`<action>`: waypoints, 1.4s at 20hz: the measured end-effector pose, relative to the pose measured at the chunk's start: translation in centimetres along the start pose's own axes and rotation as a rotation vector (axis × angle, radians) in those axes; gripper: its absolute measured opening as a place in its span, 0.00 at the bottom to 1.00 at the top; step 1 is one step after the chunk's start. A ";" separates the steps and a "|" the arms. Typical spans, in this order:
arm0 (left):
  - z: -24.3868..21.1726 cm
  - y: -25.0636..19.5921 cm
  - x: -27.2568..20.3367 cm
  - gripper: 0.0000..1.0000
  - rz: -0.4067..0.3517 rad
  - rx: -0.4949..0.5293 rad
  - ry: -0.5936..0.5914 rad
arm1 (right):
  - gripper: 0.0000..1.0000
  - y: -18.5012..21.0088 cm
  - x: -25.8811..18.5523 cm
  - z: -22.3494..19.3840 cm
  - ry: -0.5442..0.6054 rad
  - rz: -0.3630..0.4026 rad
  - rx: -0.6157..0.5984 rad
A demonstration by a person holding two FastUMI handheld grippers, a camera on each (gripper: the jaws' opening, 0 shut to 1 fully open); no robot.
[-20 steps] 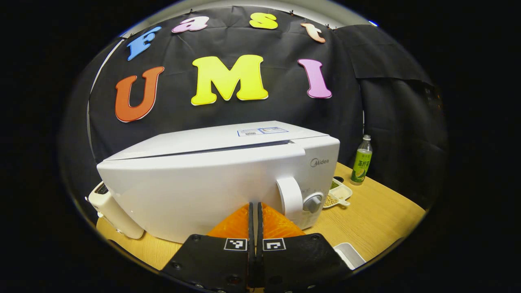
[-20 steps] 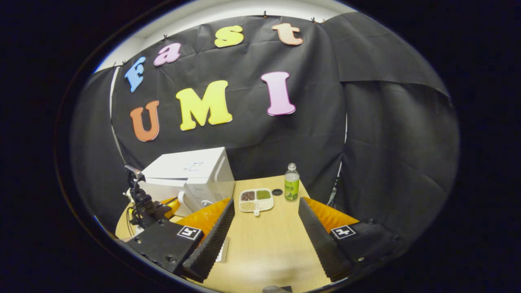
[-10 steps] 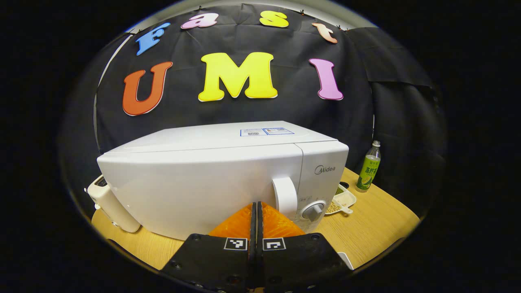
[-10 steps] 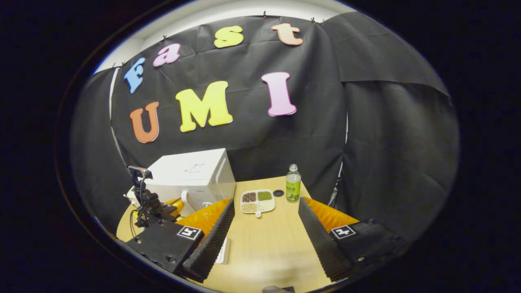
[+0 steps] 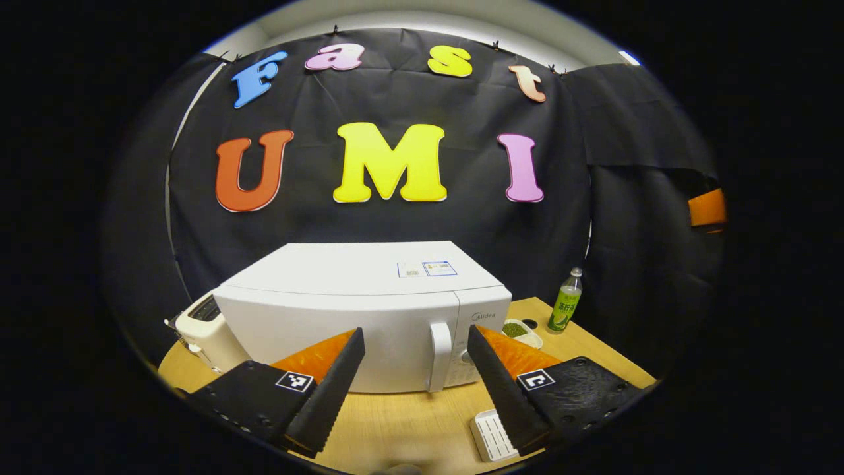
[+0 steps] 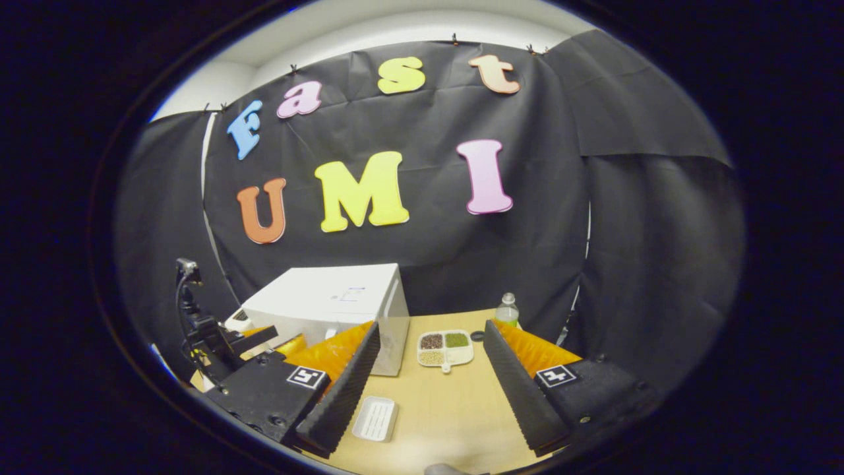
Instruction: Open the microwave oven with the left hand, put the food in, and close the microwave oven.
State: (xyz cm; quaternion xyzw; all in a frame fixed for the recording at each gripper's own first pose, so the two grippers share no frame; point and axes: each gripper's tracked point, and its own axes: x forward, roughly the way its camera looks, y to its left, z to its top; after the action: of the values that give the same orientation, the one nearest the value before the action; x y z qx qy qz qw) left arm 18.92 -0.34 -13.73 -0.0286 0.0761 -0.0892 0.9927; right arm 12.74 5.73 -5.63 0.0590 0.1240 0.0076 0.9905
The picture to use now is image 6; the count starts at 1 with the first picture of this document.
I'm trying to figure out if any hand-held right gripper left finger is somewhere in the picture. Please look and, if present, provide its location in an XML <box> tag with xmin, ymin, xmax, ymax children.
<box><xmin>204</xmin><ymin>321</ymin><xmax>382</xmax><ymax>459</ymax></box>

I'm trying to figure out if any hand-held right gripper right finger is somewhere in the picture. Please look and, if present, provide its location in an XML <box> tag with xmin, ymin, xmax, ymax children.
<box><xmin>483</xmin><ymin>319</ymin><xmax>667</xmax><ymax>457</ymax></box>

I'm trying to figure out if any white microwave oven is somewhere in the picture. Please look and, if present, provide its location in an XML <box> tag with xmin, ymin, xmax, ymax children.
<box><xmin>241</xmin><ymin>263</ymin><xmax>411</xmax><ymax>377</ymax></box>

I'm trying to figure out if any white plastic tray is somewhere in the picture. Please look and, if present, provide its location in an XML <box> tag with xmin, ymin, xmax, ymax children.
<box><xmin>351</xmin><ymin>396</ymin><xmax>399</xmax><ymax>443</ymax></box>

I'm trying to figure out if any white sectioned bean dish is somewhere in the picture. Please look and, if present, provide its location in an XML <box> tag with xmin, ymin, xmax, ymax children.
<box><xmin>416</xmin><ymin>329</ymin><xmax>475</xmax><ymax>374</ymax></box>

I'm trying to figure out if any green label drink bottle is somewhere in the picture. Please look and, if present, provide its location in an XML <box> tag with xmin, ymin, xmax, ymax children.
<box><xmin>495</xmin><ymin>292</ymin><xmax>520</xmax><ymax>329</ymax></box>

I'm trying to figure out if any black backdrop cloth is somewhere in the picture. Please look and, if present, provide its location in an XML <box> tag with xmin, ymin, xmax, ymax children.
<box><xmin>115</xmin><ymin>30</ymin><xmax>746</xmax><ymax>396</ymax></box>

